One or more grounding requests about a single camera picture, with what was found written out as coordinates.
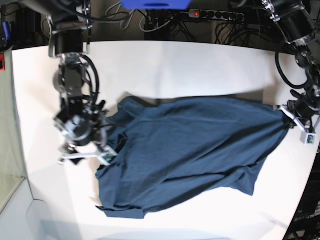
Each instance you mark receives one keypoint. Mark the dark blue t-shirt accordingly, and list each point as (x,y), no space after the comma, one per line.
(170,153)

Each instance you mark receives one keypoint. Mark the red clamp at table edge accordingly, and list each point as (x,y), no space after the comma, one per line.
(2,62)

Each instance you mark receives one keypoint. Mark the black power strip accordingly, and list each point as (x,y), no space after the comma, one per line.
(216,15)

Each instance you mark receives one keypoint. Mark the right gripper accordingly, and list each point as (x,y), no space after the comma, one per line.
(80,132)

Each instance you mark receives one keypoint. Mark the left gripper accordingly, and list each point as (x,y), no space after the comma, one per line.
(301,115)

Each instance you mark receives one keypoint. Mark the blue object at left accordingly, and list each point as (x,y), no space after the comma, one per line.
(7,31)

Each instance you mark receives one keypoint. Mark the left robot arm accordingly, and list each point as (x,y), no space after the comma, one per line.
(298,30)

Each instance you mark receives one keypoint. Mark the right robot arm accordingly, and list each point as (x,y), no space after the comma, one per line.
(76,80)

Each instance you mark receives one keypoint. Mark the blue box at top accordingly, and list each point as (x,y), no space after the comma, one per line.
(156,4)

